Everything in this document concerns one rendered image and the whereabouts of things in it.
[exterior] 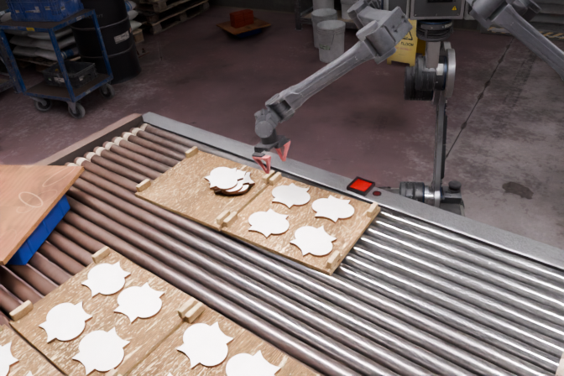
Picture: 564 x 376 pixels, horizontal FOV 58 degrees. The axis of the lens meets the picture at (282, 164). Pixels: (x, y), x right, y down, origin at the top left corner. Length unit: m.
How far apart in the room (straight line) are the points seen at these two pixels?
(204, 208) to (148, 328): 0.52
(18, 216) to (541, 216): 2.77
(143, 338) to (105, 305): 0.19
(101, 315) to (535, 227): 2.50
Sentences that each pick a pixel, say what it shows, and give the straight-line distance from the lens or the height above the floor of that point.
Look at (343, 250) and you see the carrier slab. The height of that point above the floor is 0.94.
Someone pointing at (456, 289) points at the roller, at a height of 0.92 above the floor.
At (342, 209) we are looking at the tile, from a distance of 1.71.
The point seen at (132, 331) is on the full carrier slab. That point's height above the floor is 0.94.
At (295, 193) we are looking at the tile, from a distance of 1.79.
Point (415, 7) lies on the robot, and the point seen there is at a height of 1.43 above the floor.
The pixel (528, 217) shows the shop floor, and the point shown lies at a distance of 3.35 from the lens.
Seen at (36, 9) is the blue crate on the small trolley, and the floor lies 0.96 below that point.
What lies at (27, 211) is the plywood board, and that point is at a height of 1.04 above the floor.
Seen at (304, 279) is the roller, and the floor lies 0.92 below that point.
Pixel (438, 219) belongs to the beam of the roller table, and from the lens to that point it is 1.74.
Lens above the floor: 2.00
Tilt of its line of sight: 33 degrees down
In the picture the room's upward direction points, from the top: 5 degrees counter-clockwise
